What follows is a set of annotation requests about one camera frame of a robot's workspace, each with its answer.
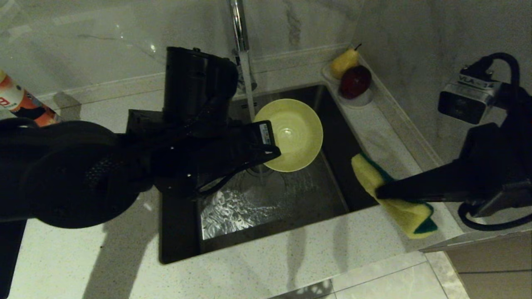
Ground yellow plastic bowl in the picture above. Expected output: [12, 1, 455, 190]
[254, 98, 324, 173]

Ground green and yellow sponge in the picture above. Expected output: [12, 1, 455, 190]
[351, 153, 438, 239]

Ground orange detergent bottle yellow cap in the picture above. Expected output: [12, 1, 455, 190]
[0, 71, 63, 127]

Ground stainless steel sink basin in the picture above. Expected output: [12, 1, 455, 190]
[159, 84, 393, 265]

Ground chrome sink faucet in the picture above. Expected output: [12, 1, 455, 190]
[226, 0, 258, 121]

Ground beige wooden cabinet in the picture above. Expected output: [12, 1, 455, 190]
[418, 230, 532, 299]

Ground small white dish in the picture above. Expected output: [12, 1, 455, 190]
[322, 62, 374, 108]

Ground dark red apple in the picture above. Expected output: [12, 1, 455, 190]
[339, 65, 372, 100]

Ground yellow pear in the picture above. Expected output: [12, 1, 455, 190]
[330, 44, 362, 80]

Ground black induction cooktop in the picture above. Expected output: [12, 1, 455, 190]
[0, 220, 27, 299]

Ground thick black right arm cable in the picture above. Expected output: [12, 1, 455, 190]
[457, 201, 532, 232]

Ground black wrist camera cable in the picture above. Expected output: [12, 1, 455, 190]
[461, 52, 522, 96]

